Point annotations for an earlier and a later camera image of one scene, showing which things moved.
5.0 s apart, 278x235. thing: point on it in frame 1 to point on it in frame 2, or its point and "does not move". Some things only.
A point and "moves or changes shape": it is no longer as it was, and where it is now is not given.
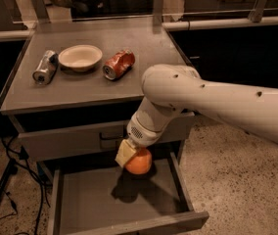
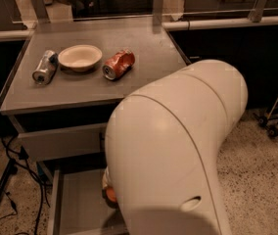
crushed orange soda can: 118,65 does not move
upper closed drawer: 86,140 does not move
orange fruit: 140,163 moves or changes shape
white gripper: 141,131 to 105,181
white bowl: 79,57 does not move
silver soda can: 46,69 does not move
